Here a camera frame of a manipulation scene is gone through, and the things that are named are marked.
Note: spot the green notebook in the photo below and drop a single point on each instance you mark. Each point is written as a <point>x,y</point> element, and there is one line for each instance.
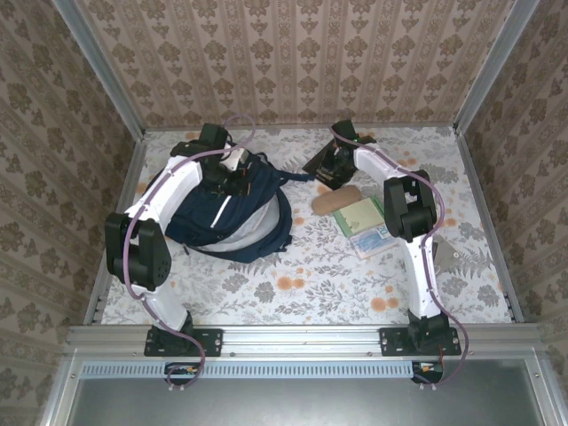
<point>361,215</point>

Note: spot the aluminium front rail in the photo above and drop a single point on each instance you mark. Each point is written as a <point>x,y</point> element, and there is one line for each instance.
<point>302,339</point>

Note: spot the black paperback book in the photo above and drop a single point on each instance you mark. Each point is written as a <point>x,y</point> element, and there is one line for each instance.
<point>315,166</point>

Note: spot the floral table cover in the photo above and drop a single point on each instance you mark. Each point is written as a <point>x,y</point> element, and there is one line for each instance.
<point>310,293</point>

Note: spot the navy blue backpack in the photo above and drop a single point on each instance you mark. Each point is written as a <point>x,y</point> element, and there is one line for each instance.
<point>199,213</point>

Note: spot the grey pen box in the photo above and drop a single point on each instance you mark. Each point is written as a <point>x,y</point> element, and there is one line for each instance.
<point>448,257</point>

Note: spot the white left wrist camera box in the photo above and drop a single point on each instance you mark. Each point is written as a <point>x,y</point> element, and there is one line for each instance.
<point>235,160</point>

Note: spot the brown fabric pencil case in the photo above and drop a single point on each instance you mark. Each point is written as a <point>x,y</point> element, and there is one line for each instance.
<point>335,200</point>

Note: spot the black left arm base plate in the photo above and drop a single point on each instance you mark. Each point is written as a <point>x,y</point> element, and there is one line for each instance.
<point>213,341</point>

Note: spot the blue stationery pack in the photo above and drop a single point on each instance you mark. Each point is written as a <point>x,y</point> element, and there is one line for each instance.
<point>370,242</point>

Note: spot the aluminium table side rail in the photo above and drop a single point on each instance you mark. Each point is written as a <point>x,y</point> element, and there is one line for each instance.
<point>475,177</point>
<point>133,173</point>

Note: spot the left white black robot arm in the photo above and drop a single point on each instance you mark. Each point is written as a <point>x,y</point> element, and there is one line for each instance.
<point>164,191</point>

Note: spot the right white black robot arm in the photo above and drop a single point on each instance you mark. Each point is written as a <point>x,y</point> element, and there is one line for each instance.
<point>423,275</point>

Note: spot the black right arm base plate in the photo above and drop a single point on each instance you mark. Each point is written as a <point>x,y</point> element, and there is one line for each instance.
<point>390,341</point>

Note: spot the aluminium frame post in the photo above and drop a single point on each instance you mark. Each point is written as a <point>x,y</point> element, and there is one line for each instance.
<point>492,71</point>
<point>102,71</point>

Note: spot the grey metal sheet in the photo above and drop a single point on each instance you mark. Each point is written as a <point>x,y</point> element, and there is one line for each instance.
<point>302,399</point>

